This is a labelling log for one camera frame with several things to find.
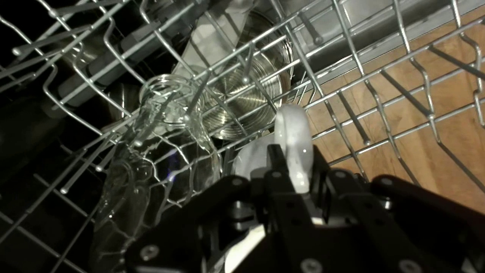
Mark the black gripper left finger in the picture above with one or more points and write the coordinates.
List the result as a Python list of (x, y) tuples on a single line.
[(221, 202)]

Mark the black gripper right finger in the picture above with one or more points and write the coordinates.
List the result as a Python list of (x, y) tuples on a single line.
[(383, 206)]

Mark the clear ribbed glass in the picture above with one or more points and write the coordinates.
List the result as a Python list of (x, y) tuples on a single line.
[(136, 202)]

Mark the white cup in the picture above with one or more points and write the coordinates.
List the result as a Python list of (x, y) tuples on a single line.
[(292, 146)]

